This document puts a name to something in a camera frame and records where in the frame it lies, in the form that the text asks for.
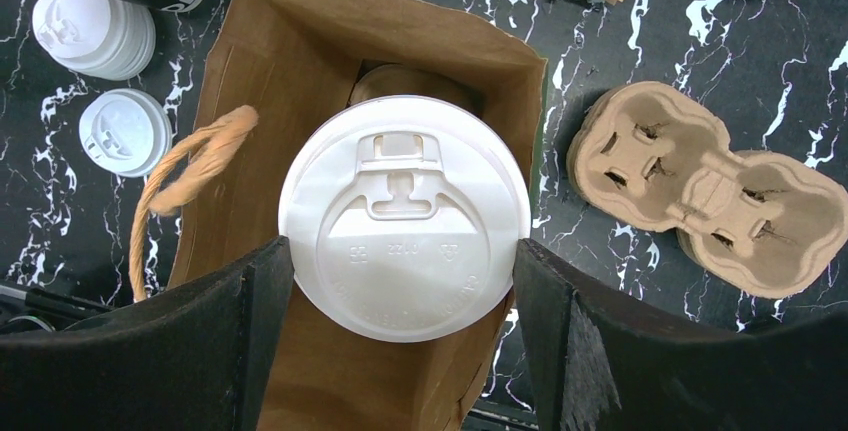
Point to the white cup lid stack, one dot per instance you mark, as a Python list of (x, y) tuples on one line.
[(126, 132), (108, 39)]

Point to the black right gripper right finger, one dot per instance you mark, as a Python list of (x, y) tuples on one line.
[(600, 359)]

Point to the stack of pulp cup carriers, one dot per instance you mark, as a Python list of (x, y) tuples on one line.
[(657, 160)]

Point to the white cup lid stack front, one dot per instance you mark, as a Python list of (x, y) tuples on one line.
[(126, 132)]

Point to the green paper bag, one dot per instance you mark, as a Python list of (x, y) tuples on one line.
[(278, 71)]

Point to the white cup lid stack back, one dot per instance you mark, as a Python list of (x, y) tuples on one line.
[(108, 39)]

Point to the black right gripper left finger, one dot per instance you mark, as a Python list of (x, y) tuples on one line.
[(196, 357)]

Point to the single pulp cup carrier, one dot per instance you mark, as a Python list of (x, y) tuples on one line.
[(397, 79)]

